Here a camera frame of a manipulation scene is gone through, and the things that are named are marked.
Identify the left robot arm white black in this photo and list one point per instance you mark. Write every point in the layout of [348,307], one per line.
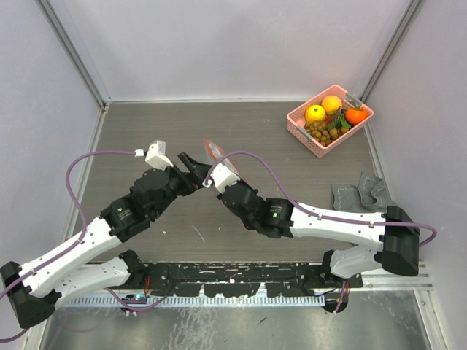
[36,289]

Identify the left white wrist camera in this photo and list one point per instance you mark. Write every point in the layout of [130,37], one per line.
[155,155]

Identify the dark grapes with leaves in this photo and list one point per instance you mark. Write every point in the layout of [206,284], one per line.
[337,120]

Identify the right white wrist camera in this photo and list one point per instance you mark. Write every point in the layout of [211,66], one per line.
[220,178]

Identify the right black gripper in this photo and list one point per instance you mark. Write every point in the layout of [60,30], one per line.
[246,185]

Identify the brown longan bunch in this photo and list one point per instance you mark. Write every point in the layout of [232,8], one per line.
[320,132]

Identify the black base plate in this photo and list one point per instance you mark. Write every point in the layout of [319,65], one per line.
[231,280]

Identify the grey slotted cable duct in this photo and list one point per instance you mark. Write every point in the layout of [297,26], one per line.
[105,300]

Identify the grey cloth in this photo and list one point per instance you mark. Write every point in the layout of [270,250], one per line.
[370,195]

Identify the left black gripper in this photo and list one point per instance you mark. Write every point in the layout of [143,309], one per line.
[195,180]

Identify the yellow lemon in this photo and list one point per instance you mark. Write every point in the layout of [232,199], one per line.
[315,113]

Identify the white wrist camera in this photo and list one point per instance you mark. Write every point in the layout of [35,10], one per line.
[155,155]
[220,178]

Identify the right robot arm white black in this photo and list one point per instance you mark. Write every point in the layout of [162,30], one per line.
[379,240]

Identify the red-orange persimmon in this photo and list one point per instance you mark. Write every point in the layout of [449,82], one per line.
[355,116]

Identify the pink plastic basket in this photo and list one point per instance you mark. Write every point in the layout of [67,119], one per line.
[325,121]

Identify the clear zip bag orange zipper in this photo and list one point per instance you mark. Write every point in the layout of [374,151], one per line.
[215,152]

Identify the orange fruit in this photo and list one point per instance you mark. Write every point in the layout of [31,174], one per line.
[331,104]

